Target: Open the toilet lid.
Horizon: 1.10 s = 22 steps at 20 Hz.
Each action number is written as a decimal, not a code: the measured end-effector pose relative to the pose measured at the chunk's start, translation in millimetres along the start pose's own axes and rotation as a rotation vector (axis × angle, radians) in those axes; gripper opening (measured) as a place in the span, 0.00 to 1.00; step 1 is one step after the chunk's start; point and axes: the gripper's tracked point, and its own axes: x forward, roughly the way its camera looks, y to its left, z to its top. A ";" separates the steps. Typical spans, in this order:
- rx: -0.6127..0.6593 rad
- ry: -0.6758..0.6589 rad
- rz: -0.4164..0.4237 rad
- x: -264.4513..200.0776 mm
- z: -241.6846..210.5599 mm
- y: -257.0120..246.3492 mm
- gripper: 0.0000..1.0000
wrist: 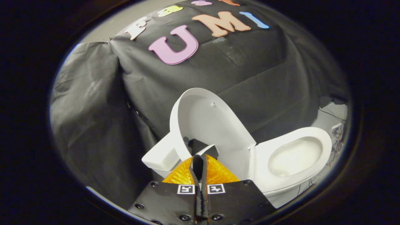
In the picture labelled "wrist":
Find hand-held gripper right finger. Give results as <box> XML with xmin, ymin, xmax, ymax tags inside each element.
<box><xmin>200</xmin><ymin>154</ymin><xmax>277</xmax><ymax>225</ymax></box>

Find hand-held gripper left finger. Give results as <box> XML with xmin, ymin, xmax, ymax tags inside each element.
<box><xmin>128</xmin><ymin>154</ymin><xmax>201</xmax><ymax>225</ymax></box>

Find white toilet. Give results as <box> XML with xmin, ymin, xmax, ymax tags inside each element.
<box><xmin>142</xmin><ymin>127</ymin><xmax>333</xmax><ymax>209</ymax></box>

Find tangle of floor cables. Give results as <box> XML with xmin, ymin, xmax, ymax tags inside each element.
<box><xmin>297</xmin><ymin>108</ymin><xmax>348</xmax><ymax>196</ymax></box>

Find white toilet lid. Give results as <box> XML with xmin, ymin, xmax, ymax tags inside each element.
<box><xmin>170</xmin><ymin>88</ymin><xmax>257</xmax><ymax>182</ymax></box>

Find black backdrop cloth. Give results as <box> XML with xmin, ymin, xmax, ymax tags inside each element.
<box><xmin>49</xmin><ymin>0</ymin><xmax>350</xmax><ymax>210</ymax></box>

